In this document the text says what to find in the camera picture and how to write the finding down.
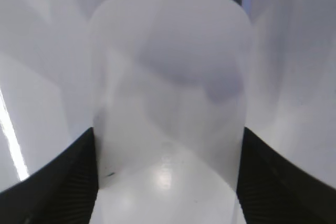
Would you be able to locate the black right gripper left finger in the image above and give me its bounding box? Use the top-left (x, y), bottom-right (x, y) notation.
top-left (1, 128), bottom-right (99, 223)

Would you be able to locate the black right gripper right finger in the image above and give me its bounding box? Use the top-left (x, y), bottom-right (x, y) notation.
top-left (236, 127), bottom-right (335, 223)

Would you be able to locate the white board eraser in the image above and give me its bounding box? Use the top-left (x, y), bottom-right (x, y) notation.
top-left (89, 0), bottom-right (252, 223)

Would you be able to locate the white board with grey frame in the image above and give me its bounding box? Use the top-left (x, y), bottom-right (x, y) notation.
top-left (1, 0), bottom-right (335, 193)

